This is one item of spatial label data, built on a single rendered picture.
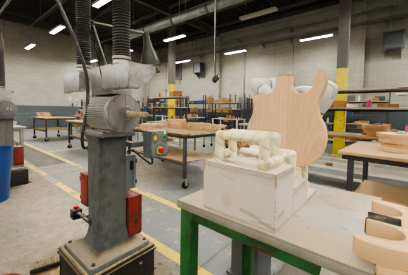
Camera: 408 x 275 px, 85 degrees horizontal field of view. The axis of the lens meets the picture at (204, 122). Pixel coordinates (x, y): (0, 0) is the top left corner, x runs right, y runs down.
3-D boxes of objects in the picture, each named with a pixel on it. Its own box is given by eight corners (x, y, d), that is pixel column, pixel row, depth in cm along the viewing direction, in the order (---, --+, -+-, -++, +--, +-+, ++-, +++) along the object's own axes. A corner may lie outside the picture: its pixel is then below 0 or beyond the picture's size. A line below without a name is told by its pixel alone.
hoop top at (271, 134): (227, 136, 85) (226, 128, 84) (231, 136, 87) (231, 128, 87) (278, 142, 71) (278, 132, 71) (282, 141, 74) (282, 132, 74)
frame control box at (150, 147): (125, 162, 174) (125, 129, 172) (149, 158, 190) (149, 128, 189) (145, 168, 158) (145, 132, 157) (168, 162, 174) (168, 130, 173)
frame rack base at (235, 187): (202, 207, 81) (203, 159, 80) (225, 195, 93) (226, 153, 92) (275, 234, 63) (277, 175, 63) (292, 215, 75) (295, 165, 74)
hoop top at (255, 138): (213, 139, 78) (213, 130, 78) (218, 138, 81) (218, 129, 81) (267, 145, 65) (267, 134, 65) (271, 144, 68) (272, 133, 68)
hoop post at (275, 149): (268, 164, 74) (269, 136, 74) (272, 163, 76) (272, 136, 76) (277, 166, 72) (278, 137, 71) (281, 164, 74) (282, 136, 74)
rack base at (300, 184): (225, 195, 92) (226, 173, 91) (245, 185, 105) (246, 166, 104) (293, 216, 75) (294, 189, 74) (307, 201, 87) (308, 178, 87)
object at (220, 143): (213, 161, 79) (213, 134, 78) (218, 159, 81) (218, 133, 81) (220, 162, 77) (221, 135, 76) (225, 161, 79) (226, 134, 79)
